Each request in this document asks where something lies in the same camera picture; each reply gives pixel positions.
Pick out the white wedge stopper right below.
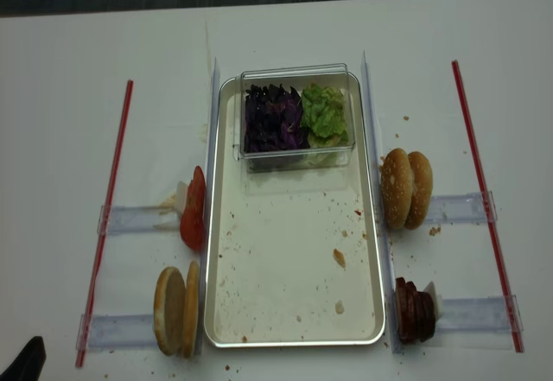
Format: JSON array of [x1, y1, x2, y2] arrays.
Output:
[[423, 281, 443, 321]]

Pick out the clear rail lower left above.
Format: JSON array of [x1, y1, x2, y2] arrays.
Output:
[[76, 314, 157, 352]]

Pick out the sliced dark meat patties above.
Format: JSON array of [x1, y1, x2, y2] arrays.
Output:
[[394, 277, 436, 345]]

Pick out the bread crumb piece on tray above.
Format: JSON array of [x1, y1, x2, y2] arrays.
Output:
[[333, 249, 346, 269]]

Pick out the clear vertical rail left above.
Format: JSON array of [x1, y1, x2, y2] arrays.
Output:
[[194, 59, 220, 357]]

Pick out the white wedge stopper left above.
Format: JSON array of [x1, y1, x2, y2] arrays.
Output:
[[174, 181, 188, 216]]

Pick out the sesame bun top left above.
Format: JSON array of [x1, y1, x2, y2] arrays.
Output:
[[381, 148, 414, 229]]

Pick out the sesame bun top right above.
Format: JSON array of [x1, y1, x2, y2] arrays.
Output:
[[404, 151, 433, 230]]

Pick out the red strip right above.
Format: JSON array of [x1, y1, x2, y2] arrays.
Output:
[[451, 60, 524, 353]]

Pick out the clear rail lower right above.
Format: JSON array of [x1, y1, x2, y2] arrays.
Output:
[[435, 295, 524, 333]]

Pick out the clear plastic container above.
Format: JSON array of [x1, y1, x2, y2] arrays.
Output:
[[233, 63, 356, 172]]

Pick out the white crumb piece on tray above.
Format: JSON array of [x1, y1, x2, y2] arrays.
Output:
[[335, 300, 345, 314]]

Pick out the white wedge stopper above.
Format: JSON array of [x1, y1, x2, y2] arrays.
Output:
[[423, 281, 443, 321], [174, 181, 188, 216]]

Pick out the tomato slices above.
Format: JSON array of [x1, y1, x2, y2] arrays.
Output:
[[180, 166, 206, 251]]

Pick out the clear rail upper left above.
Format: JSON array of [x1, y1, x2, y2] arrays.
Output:
[[97, 206, 181, 236]]

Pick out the purple cabbage leaves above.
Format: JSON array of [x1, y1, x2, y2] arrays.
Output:
[[244, 84, 309, 153]]

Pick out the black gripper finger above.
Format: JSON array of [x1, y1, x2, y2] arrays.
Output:
[[1, 336, 46, 381]]

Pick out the red strip left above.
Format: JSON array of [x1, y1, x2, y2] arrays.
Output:
[[75, 79, 134, 369]]

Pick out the sesame bun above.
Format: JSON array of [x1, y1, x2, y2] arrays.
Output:
[[381, 148, 414, 229], [404, 151, 433, 230]]

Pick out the green lettuce leaves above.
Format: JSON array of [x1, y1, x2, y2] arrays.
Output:
[[301, 83, 348, 148]]

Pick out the bun slice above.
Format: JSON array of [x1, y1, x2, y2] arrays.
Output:
[[181, 261, 200, 359], [153, 266, 186, 356]]

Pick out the clear rail upper right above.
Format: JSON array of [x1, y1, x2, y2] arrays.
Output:
[[423, 192, 498, 225]]

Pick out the red strip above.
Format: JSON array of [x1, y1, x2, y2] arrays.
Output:
[[451, 60, 524, 353], [75, 79, 134, 369]]

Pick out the white metal tray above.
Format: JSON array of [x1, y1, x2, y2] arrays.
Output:
[[204, 77, 385, 348]]

